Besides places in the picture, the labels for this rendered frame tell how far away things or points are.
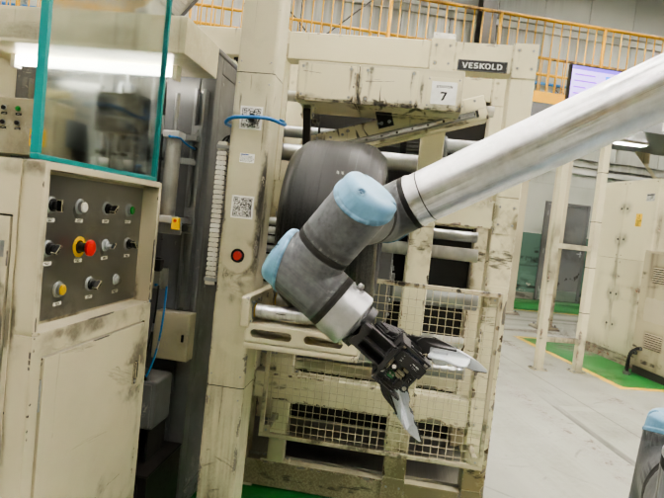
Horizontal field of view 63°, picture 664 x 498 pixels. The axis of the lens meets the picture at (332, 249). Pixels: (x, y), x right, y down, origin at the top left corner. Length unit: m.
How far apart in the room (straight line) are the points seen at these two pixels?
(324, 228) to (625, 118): 0.43
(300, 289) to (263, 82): 1.14
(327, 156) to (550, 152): 0.92
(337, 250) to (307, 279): 0.06
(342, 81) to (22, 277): 1.27
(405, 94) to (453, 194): 1.21
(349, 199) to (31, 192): 0.76
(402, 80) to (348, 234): 1.34
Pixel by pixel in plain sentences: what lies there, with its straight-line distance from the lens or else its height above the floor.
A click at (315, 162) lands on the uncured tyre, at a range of 1.62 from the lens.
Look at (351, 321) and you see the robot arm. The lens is 0.79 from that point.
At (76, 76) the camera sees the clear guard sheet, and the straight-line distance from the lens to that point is 1.42.
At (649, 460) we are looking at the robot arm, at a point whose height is 0.92.
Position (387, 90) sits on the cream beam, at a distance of 2.04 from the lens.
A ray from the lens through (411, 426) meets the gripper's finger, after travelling 0.89.
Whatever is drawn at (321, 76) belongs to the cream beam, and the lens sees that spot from 2.07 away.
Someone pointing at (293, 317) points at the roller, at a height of 0.90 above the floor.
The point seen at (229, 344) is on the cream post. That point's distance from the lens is 1.85.
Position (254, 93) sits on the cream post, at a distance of 1.83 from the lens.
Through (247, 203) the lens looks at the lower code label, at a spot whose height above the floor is 1.24.
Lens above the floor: 1.21
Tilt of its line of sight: 3 degrees down
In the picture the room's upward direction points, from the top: 6 degrees clockwise
